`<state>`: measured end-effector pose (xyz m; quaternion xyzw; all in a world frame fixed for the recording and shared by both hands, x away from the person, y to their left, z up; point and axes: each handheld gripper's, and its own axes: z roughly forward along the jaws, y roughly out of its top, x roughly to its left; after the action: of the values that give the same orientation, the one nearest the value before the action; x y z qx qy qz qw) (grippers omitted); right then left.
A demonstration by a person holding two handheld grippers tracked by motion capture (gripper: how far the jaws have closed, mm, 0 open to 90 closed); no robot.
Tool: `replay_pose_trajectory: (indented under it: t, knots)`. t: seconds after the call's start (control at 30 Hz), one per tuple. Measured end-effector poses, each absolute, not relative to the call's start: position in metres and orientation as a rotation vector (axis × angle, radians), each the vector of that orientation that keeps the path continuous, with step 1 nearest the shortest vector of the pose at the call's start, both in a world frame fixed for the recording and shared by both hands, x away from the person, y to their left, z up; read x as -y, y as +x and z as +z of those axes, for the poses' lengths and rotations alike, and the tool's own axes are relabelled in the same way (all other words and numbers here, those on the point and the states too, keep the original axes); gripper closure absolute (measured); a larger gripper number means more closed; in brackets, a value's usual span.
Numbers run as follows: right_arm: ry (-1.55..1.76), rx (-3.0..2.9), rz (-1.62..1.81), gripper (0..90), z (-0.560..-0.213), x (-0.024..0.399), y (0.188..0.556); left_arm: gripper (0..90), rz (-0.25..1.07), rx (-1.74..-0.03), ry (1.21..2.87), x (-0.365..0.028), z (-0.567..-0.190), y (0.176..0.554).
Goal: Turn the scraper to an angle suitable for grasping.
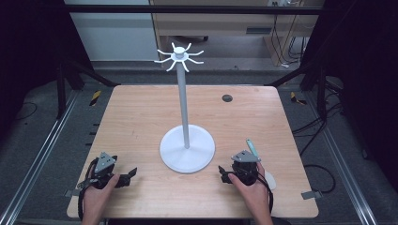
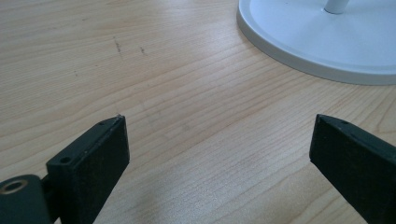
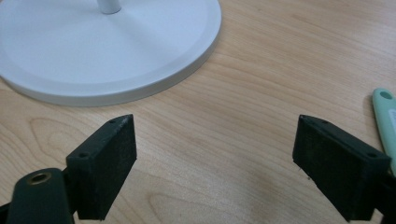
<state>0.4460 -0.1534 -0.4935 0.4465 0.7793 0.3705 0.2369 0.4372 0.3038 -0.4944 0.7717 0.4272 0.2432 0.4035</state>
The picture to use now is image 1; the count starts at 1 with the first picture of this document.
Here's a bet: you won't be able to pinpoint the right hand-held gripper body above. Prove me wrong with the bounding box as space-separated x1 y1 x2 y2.
230 149 263 187

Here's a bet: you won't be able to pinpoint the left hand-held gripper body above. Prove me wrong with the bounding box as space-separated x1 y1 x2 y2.
77 151 127 190

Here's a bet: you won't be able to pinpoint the white hook rack stand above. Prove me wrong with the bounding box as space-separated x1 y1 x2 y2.
153 41 217 174

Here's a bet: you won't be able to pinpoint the person's right hand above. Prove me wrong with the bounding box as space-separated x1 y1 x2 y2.
227 161 270 208

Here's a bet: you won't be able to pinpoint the person's left hand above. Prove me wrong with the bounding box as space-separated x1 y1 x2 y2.
82 173 121 208

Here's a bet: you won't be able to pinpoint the yellow black striped tape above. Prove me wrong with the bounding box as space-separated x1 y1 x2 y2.
289 91 308 106
88 90 103 107

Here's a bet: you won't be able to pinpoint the white cabinet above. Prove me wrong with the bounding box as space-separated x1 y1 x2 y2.
63 0 161 62

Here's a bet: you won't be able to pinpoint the light wooden desk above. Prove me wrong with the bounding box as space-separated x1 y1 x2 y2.
149 0 326 68

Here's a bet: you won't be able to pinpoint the white power strip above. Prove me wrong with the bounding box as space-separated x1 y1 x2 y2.
269 0 302 8

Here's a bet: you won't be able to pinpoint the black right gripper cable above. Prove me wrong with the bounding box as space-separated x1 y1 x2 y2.
256 171 275 215

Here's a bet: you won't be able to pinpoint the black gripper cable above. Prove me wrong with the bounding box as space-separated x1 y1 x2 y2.
76 157 100 221
256 171 275 215

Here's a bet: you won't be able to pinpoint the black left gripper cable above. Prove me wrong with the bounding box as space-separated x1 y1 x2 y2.
76 157 100 221

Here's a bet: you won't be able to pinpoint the aluminium floor rail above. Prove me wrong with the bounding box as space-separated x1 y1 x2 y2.
0 89 81 225
303 92 380 225

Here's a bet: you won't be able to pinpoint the black floor cable bundle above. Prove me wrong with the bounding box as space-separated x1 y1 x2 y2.
292 78 344 158

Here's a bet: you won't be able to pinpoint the black frame strut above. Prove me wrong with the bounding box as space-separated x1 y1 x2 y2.
55 59 122 120
268 61 330 122

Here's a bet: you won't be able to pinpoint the black looped floor cable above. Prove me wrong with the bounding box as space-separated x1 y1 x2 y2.
302 163 337 195

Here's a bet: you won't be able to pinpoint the thin black floor cable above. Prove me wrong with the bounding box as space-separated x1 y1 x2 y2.
14 101 38 122

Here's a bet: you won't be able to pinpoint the black hanging desk cables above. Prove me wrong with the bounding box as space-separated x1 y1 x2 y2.
269 13 307 69

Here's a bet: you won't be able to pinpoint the black horizontal frame bar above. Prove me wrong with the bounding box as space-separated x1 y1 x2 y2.
63 4 324 16

